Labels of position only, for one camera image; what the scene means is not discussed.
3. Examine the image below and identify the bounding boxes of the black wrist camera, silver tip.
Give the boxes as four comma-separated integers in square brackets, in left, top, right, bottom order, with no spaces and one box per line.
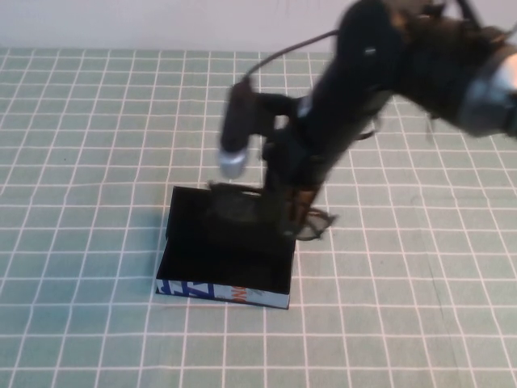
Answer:
[217,78,292,179]

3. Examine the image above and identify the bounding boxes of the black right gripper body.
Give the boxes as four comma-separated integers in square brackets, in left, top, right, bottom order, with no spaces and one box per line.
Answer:
[261,115,325,193]

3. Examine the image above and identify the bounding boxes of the black camera cable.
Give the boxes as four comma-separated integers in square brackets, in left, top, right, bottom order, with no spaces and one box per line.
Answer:
[241,29,341,86]

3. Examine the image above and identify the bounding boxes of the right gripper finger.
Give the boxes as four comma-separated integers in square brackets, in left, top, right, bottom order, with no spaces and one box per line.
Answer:
[293,186,322,228]
[264,177,295,239]

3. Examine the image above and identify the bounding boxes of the green checked tablecloth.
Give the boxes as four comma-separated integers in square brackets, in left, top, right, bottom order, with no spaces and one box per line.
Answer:
[0,46,517,388]

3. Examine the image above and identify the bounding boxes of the black glasses case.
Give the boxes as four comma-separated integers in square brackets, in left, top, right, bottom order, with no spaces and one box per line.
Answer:
[155,185,301,311]

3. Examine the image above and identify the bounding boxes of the black framed glasses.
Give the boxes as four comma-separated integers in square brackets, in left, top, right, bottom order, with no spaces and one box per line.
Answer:
[204,180,339,243]

